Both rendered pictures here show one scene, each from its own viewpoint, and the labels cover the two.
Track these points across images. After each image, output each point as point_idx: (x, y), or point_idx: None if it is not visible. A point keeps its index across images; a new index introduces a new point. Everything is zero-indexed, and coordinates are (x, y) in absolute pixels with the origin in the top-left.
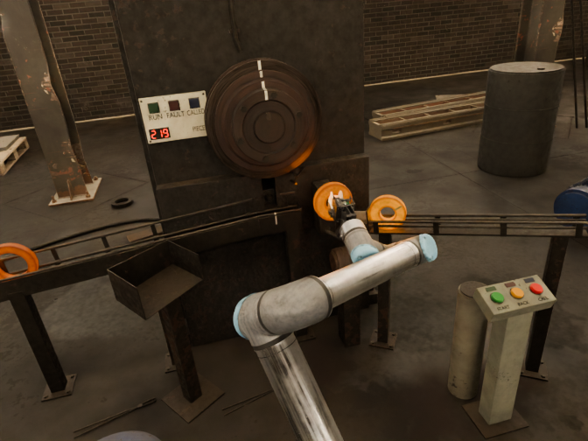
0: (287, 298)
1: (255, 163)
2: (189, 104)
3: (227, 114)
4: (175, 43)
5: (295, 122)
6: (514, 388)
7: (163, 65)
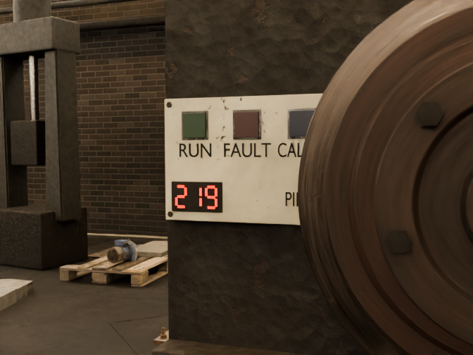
0: None
1: (452, 345)
2: (288, 126)
3: (370, 139)
4: None
5: None
6: None
7: (243, 17)
